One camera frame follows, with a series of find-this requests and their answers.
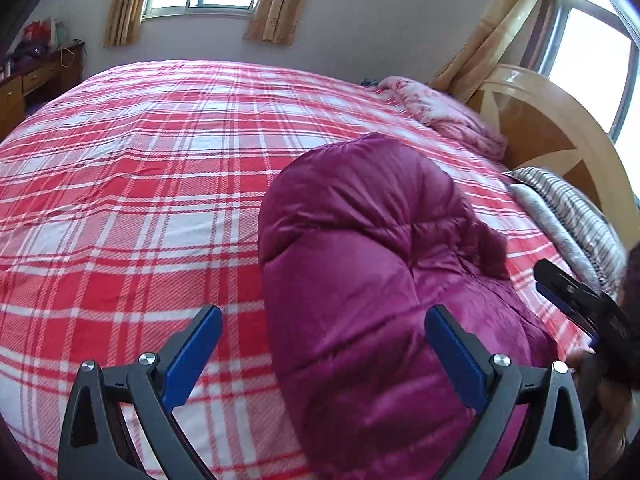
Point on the side window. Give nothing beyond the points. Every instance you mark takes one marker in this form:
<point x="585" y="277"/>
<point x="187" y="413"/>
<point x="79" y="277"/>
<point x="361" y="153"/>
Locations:
<point x="590" y="49"/>

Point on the pink folded quilt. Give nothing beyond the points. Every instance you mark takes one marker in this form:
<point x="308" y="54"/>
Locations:
<point x="446" y="116"/>

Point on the right beige curtain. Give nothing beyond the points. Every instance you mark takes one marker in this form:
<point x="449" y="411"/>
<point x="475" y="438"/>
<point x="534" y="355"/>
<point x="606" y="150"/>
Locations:
<point x="275" y="21"/>

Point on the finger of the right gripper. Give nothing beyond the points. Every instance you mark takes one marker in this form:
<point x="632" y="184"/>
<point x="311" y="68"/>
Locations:
<point x="565" y="284"/>

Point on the grey floral pillow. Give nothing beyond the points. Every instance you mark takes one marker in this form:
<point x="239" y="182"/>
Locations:
<point x="564" y="243"/>

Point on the left beige curtain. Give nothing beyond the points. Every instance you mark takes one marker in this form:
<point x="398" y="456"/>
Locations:
<point x="123" y="23"/>

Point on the clutter pile on desk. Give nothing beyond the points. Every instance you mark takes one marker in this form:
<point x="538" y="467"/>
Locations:
<point x="38" y="40"/>

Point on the side beige curtain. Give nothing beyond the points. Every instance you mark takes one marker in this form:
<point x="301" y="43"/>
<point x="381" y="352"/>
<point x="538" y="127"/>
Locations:
<point x="481" y="53"/>

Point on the wooden headboard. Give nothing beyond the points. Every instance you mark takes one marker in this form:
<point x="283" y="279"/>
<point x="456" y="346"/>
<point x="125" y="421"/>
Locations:
<point x="546" y="127"/>

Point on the red plaid bed cover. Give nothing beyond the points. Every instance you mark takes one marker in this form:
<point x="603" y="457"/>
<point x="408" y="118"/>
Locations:
<point x="132" y="200"/>

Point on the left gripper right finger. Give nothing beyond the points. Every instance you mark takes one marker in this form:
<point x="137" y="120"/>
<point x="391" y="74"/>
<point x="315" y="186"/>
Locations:
<point x="551" y="442"/>

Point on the magenta puffer jacket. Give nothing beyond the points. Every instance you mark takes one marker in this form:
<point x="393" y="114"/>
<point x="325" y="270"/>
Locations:
<point x="357" y="240"/>

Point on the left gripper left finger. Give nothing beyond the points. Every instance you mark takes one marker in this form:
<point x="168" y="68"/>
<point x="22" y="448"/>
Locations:
<point x="95" y="442"/>

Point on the brown wooden desk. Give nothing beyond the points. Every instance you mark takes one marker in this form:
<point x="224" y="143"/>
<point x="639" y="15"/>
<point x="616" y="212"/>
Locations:
<point x="40" y="82"/>

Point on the striped pillow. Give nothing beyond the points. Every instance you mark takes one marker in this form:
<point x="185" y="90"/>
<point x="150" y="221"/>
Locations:
<point x="583" y="220"/>

